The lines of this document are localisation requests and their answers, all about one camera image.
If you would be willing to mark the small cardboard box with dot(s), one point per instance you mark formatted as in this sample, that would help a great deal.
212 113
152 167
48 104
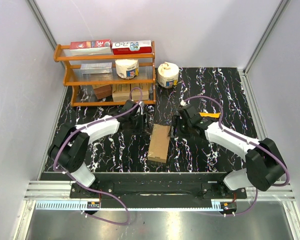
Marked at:
135 95
121 92

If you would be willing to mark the aluminium frame rail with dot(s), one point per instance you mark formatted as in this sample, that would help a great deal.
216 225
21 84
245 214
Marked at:
63 190

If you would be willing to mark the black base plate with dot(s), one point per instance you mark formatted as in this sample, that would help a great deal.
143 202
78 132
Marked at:
159 191

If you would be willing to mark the yellow utility knife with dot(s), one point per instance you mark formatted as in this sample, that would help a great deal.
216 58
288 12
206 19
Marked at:
210 115

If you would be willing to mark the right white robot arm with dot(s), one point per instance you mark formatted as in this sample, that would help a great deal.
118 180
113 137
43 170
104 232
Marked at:
264 164

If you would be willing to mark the orange wooden shelf rack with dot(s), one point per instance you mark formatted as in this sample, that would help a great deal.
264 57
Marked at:
73 76

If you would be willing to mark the right small cardboard box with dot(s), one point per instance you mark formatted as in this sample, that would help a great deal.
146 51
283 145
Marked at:
135 95

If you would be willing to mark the red silver toothpaste box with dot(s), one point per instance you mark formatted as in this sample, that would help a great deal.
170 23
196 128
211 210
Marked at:
91 47

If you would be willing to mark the toilet paper roll on table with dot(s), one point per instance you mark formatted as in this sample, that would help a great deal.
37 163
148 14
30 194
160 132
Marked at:
168 75

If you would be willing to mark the toilet paper roll on shelf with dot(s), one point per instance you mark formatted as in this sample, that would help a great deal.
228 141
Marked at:
127 68

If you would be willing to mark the dark brown small box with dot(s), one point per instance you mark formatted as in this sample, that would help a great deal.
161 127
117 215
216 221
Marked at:
102 91

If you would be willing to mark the red white toothpaste box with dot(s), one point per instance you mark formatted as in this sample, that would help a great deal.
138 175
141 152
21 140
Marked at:
132 47

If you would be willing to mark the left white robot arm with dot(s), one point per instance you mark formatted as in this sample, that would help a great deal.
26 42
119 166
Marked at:
68 149

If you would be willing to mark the brown cardboard express box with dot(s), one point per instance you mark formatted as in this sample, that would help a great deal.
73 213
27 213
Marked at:
159 143

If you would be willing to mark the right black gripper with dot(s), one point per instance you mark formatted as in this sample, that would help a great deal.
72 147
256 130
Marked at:
176 120

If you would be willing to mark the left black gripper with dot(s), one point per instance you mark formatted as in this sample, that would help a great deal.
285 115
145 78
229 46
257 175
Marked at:
143 128

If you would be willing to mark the middle small cardboard box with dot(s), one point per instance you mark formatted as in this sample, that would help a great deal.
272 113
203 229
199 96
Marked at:
121 92

